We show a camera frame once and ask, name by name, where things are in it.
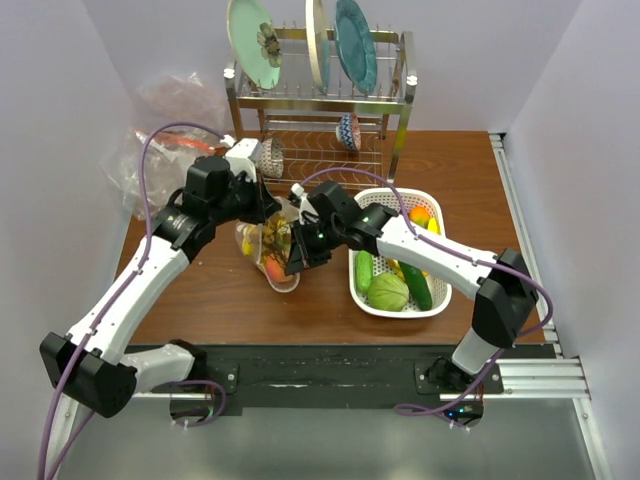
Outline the green cabbage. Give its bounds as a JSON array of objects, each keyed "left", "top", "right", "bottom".
[{"left": 367, "top": 272, "right": 409, "bottom": 312}]

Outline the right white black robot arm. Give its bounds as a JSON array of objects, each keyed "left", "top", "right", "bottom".
[{"left": 286, "top": 181, "right": 539, "bottom": 393}]

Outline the yellow banana pair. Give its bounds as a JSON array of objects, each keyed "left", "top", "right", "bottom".
[{"left": 386, "top": 217, "right": 440, "bottom": 280}]

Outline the mint green flower plate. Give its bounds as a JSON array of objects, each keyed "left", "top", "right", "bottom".
[{"left": 227, "top": 0, "right": 283, "bottom": 90}]

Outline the brown patterned bowl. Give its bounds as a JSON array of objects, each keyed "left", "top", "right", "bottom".
[{"left": 257, "top": 137, "right": 284, "bottom": 179}]

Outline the dark green cucumber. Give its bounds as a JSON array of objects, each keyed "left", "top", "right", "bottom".
[{"left": 399, "top": 262, "right": 433, "bottom": 311}]

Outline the toy mango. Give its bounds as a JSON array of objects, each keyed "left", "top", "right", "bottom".
[{"left": 409, "top": 205, "right": 431, "bottom": 228}]

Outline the pile of clear plastic bags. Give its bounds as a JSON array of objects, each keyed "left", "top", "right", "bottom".
[{"left": 102, "top": 72, "right": 230, "bottom": 221}]

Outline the light green bumpy gourd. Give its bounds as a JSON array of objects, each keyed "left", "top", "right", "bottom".
[{"left": 355, "top": 250, "right": 374, "bottom": 294}]

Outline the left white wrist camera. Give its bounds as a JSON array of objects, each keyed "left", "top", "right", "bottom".
[{"left": 224, "top": 138, "right": 262, "bottom": 176}]

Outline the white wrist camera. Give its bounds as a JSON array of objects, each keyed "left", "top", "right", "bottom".
[
  {"left": 224, "top": 138, "right": 262, "bottom": 176},
  {"left": 288, "top": 183, "right": 307, "bottom": 209}
]

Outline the steel dish rack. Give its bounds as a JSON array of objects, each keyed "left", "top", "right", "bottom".
[{"left": 223, "top": 27, "right": 418, "bottom": 190}]

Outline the cream rimmed plate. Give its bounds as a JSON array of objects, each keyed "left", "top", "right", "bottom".
[{"left": 305, "top": 0, "right": 330, "bottom": 94}]

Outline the purple cable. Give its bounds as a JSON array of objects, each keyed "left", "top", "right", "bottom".
[
  {"left": 36, "top": 122, "right": 229, "bottom": 480},
  {"left": 299, "top": 167, "right": 552, "bottom": 426}
]

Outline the teal blue plate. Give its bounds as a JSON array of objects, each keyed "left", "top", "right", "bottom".
[{"left": 334, "top": 0, "right": 377, "bottom": 95}]

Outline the yellow banana bunch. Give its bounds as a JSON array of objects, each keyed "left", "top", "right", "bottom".
[{"left": 241, "top": 235, "right": 260, "bottom": 257}]

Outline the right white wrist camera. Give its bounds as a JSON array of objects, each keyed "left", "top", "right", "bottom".
[{"left": 288, "top": 183, "right": 307, "bottom": 209}]

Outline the clear zip top bag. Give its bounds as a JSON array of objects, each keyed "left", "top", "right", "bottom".
[{"left": 235, "top": 197, "right": 300, "bottom": 293}]

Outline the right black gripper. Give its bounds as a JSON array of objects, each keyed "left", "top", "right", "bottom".
[{"left": 287, "top": 217, "right": 345, "bottom": 274}]

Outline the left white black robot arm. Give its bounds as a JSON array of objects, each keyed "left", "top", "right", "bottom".
[{"left": 39, "top": 154, "right": 281, "bottom": 418}]

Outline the blue patterned bowl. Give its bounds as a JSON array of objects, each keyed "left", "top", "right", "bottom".
[{"left": 336, "top": 113, "right": 361, "bottom": 152}]

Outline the toy peach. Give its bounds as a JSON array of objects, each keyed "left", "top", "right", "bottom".
[{"left": 264, "top": 256, "right": 293, "bottom": 283}]

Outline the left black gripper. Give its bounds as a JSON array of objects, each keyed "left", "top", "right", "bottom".
[{"left": 211, "top": 169, "right": 282, "bottom": 226}]

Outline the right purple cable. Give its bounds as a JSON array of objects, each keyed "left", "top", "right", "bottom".
[{"left": 299, "top": 167, "right": 552, "bottom": 426}]

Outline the white perforated plastic basket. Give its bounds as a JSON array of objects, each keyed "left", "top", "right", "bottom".
[{"left": 348, "top": 188, "right": 453, "bottom": 320}]

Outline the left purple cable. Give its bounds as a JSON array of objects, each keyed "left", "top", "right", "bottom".
[{"left": 36, "top": 122, "right": 229, "bottom": 480}]

